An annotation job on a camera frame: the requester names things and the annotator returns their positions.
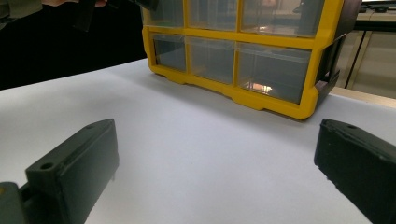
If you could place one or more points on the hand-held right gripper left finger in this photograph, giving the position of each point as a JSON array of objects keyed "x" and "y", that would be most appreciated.
[{"x": 74, "y": 174}]

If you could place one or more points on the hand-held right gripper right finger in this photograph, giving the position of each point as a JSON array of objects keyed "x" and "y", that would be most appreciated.
[{"x": 358, "y": 168}]

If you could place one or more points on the clear plastic drawer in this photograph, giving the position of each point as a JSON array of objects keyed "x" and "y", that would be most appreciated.
[{"x": 169, "y": 15}]

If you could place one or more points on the yellow black drawer organizer cabinet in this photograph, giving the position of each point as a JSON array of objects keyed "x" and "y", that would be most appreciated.
[{"x": 274, "y": 42}]

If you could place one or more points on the beige desk with black edge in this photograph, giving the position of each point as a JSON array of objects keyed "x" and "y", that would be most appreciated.
[{"x": 373, "y": 56}]

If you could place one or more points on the grid of clear drawers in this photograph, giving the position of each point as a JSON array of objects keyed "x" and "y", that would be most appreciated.
[{"x": 274, "y": 74}]

